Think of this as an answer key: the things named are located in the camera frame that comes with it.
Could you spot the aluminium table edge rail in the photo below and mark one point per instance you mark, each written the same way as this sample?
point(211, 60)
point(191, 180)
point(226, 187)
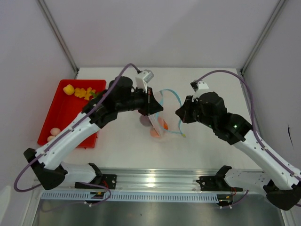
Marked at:
point(160, 181)

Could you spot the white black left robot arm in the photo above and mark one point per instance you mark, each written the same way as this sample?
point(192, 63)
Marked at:
point(47, 161)

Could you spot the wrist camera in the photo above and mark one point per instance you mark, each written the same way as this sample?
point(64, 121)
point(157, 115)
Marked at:
point(143, 78)
point(199, 87)

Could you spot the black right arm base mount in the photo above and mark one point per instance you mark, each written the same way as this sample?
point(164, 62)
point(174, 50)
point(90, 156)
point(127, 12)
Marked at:
point(213, 183)

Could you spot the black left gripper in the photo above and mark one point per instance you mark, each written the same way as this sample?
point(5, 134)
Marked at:
point(152, 105)

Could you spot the orange toy carrot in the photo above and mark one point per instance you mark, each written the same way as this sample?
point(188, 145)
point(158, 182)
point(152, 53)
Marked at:
point(165, 126)

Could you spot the purple toy onion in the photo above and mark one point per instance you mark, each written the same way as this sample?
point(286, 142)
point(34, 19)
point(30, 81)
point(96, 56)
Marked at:
point(145, 121)

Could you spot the white toy mushroom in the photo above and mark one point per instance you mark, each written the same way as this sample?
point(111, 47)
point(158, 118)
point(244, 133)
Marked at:
point(50, 138)

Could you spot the red plastic tray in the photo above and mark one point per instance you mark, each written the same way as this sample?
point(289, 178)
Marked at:
point(64, 108)

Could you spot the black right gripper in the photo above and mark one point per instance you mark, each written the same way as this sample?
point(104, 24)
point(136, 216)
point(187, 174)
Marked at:
point(183, 112)

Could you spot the yellow toy ginger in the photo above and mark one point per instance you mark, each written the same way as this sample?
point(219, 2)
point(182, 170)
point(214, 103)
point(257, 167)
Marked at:
point(86, 94)

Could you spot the clear zip top bag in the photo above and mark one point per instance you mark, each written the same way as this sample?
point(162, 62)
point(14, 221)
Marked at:
point(170, 101)

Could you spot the orange toy pumpkin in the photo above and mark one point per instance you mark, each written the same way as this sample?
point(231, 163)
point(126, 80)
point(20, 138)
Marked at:
point(158, 131)

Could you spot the pink toy egg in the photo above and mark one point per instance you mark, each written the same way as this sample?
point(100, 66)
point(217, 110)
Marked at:
point(55, 131)

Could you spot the white slotted cable duct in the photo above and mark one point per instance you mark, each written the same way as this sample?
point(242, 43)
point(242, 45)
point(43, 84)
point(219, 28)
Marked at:
point(131, 196)

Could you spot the right aluminium frame post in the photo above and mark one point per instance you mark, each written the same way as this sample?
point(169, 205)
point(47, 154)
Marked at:
point(272, 19)

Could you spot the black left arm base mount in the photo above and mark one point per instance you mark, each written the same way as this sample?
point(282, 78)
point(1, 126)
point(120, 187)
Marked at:
point(107, 180)

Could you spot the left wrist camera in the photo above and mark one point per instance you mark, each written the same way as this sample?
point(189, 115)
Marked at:
point(143, 78)

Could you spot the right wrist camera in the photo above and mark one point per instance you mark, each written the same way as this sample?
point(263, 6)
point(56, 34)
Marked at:
point(199, 87)

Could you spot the left aluminium frame post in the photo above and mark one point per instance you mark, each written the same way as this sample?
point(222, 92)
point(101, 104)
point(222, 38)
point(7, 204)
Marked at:
point(58, 35)

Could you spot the white toy radish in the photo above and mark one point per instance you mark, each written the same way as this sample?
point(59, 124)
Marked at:
point(96, 94)

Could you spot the yellow toy pepper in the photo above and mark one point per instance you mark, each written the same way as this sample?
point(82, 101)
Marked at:
point(69, 90)

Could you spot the aluminium frame post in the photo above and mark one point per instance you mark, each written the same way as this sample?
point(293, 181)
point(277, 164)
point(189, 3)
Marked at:
point(58, 35)
point(272, 19)

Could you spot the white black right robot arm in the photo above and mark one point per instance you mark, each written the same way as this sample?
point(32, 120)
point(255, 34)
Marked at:
point(238, 132)

